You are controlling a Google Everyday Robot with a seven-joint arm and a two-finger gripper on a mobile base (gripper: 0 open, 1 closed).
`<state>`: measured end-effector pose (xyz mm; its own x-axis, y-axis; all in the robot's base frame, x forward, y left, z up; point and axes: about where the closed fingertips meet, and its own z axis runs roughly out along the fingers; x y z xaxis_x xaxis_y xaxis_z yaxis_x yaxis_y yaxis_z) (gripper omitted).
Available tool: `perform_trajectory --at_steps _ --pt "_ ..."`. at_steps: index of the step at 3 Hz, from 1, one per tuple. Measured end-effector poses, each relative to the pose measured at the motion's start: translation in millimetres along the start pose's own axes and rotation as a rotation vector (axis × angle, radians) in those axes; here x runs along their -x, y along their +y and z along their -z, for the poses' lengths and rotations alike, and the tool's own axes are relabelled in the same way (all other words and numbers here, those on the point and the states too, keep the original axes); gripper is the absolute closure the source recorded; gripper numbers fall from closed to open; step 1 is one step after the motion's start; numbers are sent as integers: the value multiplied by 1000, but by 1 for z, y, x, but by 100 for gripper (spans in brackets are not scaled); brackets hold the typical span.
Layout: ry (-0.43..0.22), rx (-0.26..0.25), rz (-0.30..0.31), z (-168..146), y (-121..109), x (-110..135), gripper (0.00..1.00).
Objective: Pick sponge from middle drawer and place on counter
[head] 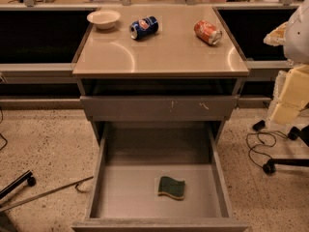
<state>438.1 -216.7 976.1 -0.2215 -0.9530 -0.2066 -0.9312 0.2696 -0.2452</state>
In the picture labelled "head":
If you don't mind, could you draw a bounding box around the black office chair base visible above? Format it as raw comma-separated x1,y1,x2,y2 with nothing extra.
263,125,309,175

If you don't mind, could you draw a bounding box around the grey drawer cabinet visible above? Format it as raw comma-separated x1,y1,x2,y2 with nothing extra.
73,5,249,136

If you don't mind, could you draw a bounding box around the orange soda can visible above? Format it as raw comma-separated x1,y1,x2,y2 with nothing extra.
194,20,222,45

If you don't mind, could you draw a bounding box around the black stand with caster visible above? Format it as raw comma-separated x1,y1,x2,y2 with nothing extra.
0,170,36,199

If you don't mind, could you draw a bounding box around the closed grey top drawer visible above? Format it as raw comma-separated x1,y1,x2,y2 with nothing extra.
80,96,238,122

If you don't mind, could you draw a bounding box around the black power adapter cable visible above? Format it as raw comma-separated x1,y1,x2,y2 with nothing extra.
245,119,289,169

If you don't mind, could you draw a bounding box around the white ceramic bowl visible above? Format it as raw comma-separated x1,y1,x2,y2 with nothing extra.
87,10,121,30

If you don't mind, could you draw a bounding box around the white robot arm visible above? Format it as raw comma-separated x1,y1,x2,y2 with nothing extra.
264,0,309,125

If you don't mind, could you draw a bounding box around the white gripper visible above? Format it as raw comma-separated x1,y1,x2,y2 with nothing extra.
268,65,309,125

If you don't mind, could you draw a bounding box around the black cable at left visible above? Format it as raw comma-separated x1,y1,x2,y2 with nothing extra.
0,106,9,152

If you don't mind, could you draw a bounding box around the green yellow sponge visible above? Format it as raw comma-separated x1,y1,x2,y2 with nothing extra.
157,176,185,200

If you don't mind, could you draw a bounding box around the blue soda can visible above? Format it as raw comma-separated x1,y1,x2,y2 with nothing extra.
129,16,158,40

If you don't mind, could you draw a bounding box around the thin metal rod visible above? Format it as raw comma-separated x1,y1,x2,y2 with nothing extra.
0,176,94,213

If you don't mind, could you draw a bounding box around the open middle drawer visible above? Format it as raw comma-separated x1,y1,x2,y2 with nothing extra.
72,123,247,232

